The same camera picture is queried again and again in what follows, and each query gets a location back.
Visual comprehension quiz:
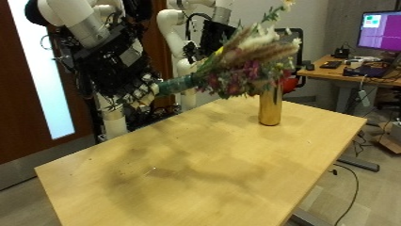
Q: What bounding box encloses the flower bouquet with green stem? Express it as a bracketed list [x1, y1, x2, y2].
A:
[155, 0, 303, 101]

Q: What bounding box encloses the gold cylindrical vase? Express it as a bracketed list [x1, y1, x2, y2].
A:
[256, 84, 284, 127]

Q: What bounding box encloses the black mesh office chair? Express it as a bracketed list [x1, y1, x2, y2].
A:
[246, 27, 312, 95]

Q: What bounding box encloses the black round bundle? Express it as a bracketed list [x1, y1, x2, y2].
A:
[23, 0, 53, 27]

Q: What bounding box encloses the black keyboard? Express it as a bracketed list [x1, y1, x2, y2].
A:
[318, 60, 344, 70]

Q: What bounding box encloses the wooden office desk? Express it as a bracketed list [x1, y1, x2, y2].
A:
[296, 55, 401, 115]

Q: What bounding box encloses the black desk device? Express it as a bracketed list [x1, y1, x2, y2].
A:
[331, 45, 350, 59]

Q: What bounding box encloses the computer monitor purple screen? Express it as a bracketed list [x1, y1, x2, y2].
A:
[355, 9, 401, 53]

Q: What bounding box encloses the white power strip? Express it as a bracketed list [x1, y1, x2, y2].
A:
[356, 89, 371, 108]

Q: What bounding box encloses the grey table foot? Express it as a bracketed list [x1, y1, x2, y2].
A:
[335, 154, 380, 173]

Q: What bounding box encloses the cardboard box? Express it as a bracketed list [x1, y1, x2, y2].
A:
[371, 121, 401, 155]

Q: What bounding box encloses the metal door handle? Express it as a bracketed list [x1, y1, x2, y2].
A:
[38, 34, 53, 52]

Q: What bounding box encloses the black floor cable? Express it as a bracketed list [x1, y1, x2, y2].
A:
[330, 163, 360, 226]

